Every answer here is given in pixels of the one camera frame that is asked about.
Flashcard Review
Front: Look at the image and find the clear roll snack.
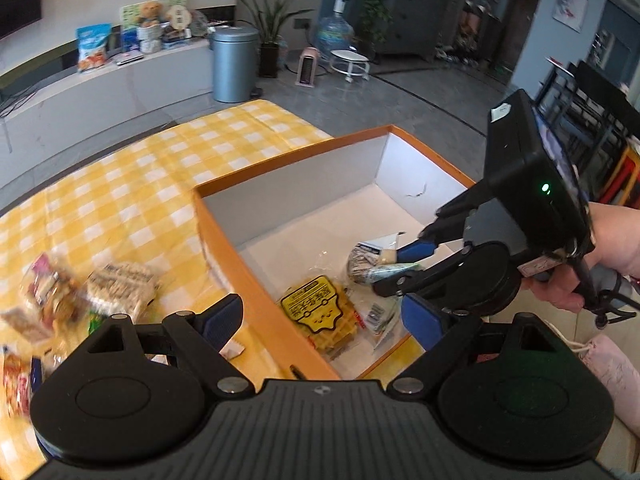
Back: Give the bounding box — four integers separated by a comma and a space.
346, 232, 426, 286

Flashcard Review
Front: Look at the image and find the white round stool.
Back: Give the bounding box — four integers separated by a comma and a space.
329, 49, 371, 83

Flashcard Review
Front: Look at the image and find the green printed card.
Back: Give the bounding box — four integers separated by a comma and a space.
120, 0, 188, 28

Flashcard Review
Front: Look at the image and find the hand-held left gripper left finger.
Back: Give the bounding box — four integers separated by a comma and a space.
82, 294, 253, 397

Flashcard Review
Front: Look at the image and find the grey metal trash can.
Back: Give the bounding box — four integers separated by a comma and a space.
209, 26, 262, 104

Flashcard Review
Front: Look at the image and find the orange cardboard box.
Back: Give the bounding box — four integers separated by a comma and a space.
192, 126, 476, 381

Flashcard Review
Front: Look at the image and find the dark grey cabinet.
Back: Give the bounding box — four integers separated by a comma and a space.
370, 0, 466, 58

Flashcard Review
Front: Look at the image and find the red printed snack packet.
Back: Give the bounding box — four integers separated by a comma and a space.
0, 350, 36, 418

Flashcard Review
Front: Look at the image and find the waffle packet with yellow label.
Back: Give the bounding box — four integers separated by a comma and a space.
277, 275, 401, 361

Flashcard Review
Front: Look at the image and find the blue snack bag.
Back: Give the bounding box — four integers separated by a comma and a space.
76, 22, 112, 73

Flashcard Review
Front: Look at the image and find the yellow checked tablecloth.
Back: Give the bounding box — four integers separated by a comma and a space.
0, 99, 336, 461

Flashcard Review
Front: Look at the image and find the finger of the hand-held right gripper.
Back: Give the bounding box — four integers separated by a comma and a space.
397, 182, 501, 266
371, 242, 478, 311

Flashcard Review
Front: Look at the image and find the rice cracker packet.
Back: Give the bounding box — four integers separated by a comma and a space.
85, 260, 161, 318

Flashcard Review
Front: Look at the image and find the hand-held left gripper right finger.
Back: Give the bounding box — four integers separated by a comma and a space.
387, 294, 571, 396

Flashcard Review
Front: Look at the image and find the green trailing vine plant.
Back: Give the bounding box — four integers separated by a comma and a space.
350, 0, 396, 46

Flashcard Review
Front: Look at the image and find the person's right hand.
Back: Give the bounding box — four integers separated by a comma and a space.
530, 202, 640, 313

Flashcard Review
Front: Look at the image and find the blue water jug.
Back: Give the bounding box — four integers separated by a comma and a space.
317, 0, 357, 61

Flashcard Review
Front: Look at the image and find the pink space heater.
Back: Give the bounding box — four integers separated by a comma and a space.
295, 46, 321, 87

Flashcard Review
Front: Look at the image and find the pink drawstring bag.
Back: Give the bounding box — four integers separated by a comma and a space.
575, 335, 640, 436

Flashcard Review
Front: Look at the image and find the long-leaved potted plant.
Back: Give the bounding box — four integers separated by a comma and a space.
227, 0, 321, 79

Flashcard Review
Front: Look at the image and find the brown teddy bear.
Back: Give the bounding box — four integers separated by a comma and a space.
136, 1, 166, 28

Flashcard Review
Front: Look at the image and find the clear assorted snack bag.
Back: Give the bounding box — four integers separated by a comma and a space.
17, 252, 91, 331

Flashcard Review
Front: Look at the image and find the red stacked stool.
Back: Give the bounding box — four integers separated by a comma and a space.
600, 140, 640, 206

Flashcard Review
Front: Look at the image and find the round paper fan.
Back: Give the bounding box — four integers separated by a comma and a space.
167, 5, 193, 31

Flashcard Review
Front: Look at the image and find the framed wall picture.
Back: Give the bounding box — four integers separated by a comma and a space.
552, 0, 590, 27

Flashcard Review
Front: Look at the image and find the white marble media console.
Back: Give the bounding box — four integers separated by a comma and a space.
0, 35, 216, 181

